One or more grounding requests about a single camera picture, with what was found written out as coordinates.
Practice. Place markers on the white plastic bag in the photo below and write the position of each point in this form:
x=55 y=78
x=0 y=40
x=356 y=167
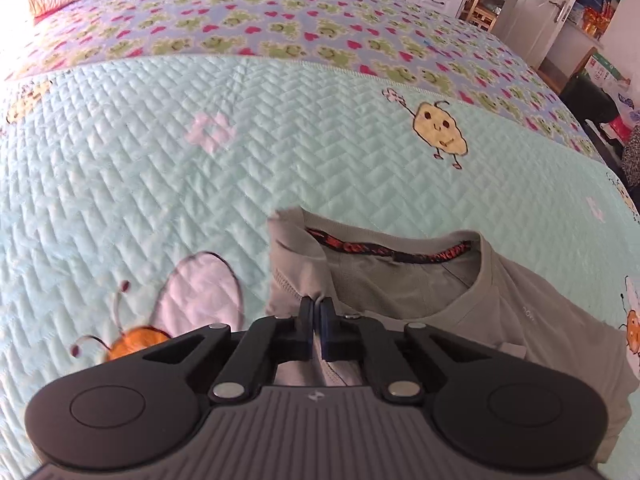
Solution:
x=625 y=115

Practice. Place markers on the red and orange packets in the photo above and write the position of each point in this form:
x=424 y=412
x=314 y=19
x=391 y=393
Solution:
x=596 y=20

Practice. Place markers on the black stool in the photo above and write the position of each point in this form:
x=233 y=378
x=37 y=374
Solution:
x=587 y=102

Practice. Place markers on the white door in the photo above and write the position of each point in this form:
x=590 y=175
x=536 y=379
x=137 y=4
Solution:
x=530 y=0

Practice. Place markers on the quilted cartoon bedspread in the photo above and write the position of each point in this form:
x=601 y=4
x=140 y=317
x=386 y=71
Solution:
x=150 y=185

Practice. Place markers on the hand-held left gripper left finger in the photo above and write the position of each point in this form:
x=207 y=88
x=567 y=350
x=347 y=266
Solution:
x=306 y=321

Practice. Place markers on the patterned dark cushion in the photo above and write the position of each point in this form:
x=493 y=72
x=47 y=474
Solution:
x=631 y=157

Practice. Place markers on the grey t-shirt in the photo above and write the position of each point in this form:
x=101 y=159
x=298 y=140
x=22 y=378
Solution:
x=525 y=320

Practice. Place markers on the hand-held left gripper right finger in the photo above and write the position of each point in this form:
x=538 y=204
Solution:
x=326 y=321

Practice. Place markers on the wooden chair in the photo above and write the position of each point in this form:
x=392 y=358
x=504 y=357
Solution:
x=482 y=12

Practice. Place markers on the printed carton box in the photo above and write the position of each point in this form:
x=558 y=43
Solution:
x=604 y=71

